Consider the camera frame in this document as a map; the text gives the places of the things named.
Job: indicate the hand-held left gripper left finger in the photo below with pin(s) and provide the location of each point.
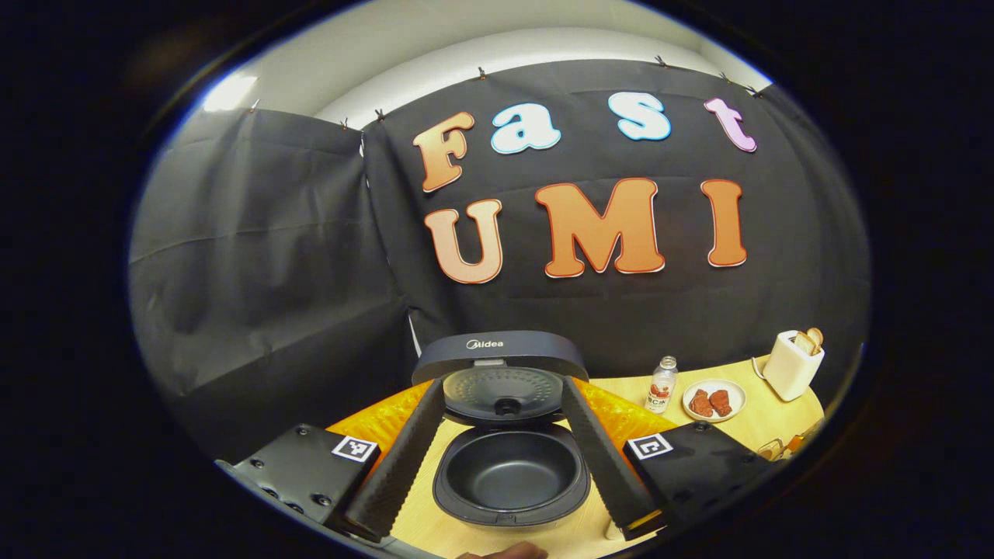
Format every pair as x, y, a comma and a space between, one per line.
400, 466

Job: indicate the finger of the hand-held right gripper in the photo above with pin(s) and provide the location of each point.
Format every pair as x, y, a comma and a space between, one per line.
796, 444

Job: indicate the toasted bread slice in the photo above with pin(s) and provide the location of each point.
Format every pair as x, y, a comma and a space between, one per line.
809, 341

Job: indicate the clear drink bottle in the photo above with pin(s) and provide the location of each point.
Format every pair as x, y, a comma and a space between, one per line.
661, 388

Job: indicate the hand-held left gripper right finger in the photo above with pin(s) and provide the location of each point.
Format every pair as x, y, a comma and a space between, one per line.
602, 458

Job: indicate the red meat piece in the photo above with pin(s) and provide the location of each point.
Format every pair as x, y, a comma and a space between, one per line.
721, 401
700, 404

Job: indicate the clear chopstick holder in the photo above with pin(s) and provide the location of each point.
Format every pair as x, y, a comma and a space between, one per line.
771, 450

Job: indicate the white round plate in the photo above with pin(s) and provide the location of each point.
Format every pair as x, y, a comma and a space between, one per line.
714, 400

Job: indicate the rectangular ceiling light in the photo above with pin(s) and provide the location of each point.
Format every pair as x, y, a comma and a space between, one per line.
231, 92

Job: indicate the dark grey rice cooker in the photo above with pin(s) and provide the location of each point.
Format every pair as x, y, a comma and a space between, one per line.
509, 473

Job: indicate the white toaster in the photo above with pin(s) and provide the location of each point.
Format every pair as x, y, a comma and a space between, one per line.
788, 373

